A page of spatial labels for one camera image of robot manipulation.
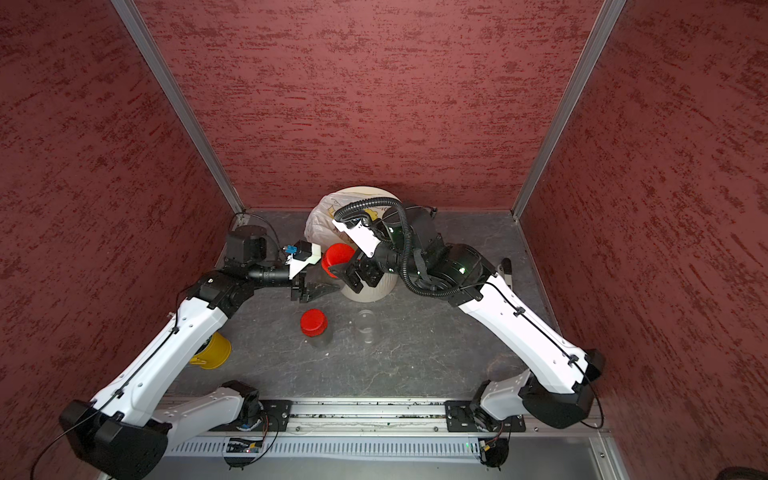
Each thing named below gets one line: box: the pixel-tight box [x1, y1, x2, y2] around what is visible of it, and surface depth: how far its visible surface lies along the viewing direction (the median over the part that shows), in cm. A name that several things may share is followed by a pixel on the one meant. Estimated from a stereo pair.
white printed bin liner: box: [304, 186, 362, 253], surface depth 85 cm
